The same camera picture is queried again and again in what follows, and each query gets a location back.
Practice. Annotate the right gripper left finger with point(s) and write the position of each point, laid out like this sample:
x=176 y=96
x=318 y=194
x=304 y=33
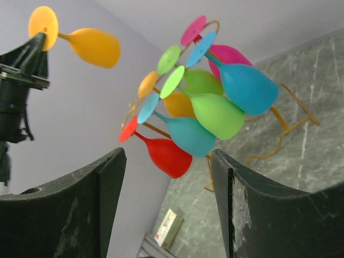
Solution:
x=71 y=216

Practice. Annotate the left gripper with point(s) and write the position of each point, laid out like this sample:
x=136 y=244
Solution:
x=28 y=63

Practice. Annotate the red wine glass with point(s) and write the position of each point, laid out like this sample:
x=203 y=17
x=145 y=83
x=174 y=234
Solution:
x=164 y=153

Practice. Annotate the light blue wine glass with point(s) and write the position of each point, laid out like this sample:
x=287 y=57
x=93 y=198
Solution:
x=186 y=132

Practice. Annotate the orange wine glass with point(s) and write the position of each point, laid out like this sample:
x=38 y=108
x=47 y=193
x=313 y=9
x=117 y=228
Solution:
x=177 y=103
x=92 y=45

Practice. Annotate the white box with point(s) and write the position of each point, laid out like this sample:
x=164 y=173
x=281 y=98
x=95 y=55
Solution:
x=168 y=229

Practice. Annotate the magenta wine glass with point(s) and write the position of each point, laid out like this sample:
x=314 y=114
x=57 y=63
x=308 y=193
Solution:
x=225 y=53

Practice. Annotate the gold wire glass rack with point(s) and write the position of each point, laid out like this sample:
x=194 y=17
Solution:
x=287 y=113

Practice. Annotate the dark blue wine glass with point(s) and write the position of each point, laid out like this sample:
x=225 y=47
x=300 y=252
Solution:
x=247 y=87

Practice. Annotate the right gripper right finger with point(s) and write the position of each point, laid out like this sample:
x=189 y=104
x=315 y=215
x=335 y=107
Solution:
x=263 y=218

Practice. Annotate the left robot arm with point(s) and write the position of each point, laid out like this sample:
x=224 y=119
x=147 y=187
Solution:
x=14 y=122

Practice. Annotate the green wine glass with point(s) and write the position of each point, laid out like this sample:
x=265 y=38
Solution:
x=216 y=113
x=196 y=80

